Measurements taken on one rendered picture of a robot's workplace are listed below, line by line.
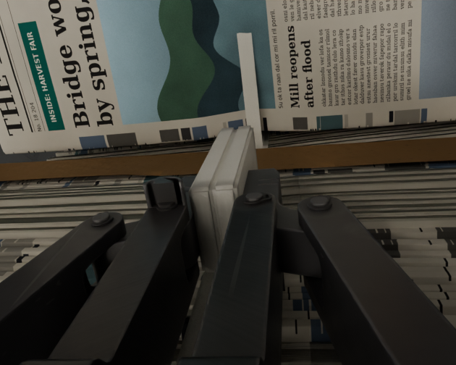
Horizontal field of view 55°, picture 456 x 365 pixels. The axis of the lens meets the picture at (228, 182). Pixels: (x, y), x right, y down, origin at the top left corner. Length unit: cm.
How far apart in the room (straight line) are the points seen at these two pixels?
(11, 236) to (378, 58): 22
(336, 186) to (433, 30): 12
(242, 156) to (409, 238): 7
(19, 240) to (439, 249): 18
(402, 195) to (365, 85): 10
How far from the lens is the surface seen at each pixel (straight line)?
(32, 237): 22
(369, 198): 21
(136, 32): 30
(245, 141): 17
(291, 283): 16
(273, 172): 16
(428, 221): 19
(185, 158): 28
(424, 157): 26
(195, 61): 29
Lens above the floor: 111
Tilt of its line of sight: 67 degrees down
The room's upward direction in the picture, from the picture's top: 161 degrees counter-clockwise
